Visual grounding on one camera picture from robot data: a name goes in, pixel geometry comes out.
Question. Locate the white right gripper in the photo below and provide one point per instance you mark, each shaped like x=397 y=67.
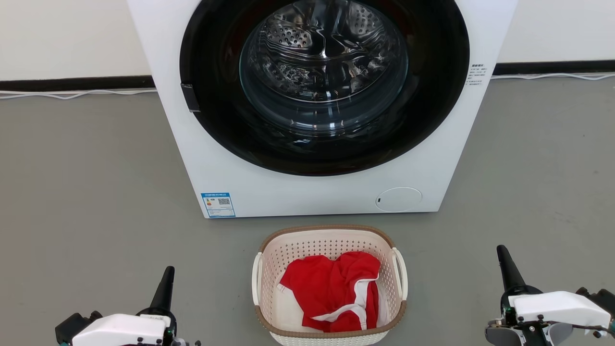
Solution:
x=557 y=307

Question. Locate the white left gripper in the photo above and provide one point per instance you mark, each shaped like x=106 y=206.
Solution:
x=120 y=329

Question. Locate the cream laundry basket brown rim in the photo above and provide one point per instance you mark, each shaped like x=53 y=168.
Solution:
x=326 y=242

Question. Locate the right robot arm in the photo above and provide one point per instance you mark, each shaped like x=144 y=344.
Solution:
x=600 y=299

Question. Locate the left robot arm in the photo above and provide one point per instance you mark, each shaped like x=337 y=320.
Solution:
x=72 y=327

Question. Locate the blue energy label sticker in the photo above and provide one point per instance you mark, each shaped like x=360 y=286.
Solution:
x=218 y=205

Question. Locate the round white filter cover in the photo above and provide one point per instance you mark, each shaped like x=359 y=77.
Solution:
x=399 y=199

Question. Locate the white front-load washing machine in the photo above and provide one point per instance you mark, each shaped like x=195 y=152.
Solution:
x=288 y=192

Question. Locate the red garment white trim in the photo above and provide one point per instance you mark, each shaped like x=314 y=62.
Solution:
x=326 y=288

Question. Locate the round black glass washer door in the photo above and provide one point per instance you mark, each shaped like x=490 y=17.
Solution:
x=216 y=96

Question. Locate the small printed text label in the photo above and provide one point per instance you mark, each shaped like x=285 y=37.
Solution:
x=477 y=74

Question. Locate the stainless steel washer drum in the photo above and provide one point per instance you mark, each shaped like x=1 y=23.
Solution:
x=312 y=48

